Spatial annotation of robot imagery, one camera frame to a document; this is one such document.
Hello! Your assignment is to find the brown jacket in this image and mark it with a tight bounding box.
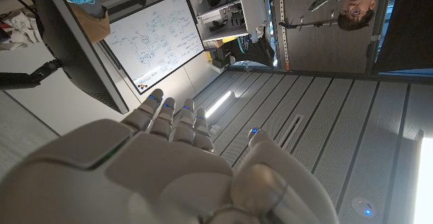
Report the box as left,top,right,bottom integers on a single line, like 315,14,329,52
69,3,112,44

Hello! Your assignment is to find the perforated metal wall rail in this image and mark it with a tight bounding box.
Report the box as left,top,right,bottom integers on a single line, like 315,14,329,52
279,0,291,71

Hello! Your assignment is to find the whiteboard with writing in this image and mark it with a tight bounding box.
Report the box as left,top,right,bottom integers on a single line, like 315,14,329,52
102,0,206,95

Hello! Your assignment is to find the ceiling vent slot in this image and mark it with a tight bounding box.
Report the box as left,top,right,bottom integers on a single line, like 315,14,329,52
277,114,305,150

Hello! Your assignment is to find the person in dark clothes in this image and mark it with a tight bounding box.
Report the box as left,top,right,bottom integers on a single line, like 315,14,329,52
309,0,390,32

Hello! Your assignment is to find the round ceiling detector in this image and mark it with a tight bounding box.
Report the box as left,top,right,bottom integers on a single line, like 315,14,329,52
350,196,377,218

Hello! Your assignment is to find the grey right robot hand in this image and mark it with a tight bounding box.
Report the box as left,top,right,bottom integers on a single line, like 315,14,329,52
0,88,341,224

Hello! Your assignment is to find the black computer monitor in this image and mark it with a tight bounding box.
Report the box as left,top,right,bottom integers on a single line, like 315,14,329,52
32,0,130,115

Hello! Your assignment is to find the wide bright ceiling light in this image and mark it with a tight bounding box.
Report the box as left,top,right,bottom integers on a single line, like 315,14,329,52
413,129,433,224

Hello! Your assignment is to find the crumpled white cloth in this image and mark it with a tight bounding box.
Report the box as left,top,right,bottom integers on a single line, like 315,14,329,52
0,9,43,52

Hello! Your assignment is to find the white shelf cabinet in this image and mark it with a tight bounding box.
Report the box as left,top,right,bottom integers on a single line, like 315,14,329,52
182,0,271,43

